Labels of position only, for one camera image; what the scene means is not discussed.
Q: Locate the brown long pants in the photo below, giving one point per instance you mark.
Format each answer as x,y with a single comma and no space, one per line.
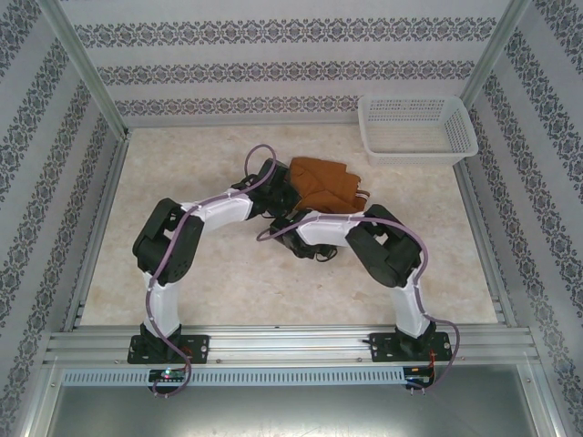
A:
328,182

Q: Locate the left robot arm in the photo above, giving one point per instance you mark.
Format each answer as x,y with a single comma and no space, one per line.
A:
168,255

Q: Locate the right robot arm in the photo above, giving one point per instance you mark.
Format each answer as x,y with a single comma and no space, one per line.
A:
387,255

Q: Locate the white plastic mesh basket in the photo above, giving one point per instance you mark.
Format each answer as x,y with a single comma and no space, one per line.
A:
414,132

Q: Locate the sheet metal shelf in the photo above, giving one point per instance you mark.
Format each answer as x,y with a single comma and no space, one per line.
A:
291,412

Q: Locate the aluminium frame cross bar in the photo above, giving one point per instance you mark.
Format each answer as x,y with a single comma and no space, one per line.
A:
237,124

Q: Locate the aluminium mounting rail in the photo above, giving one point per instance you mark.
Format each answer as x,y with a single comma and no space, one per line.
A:
291,343

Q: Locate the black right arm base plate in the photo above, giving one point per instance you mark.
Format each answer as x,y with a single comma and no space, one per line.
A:
379,348

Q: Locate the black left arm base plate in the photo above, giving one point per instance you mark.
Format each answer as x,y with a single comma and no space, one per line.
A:
200,348

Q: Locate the aluminium table side rail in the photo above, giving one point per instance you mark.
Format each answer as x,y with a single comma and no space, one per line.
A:
483,227
102,214

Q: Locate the aluminium frame post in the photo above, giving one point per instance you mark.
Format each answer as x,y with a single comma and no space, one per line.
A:
82,64
496,50

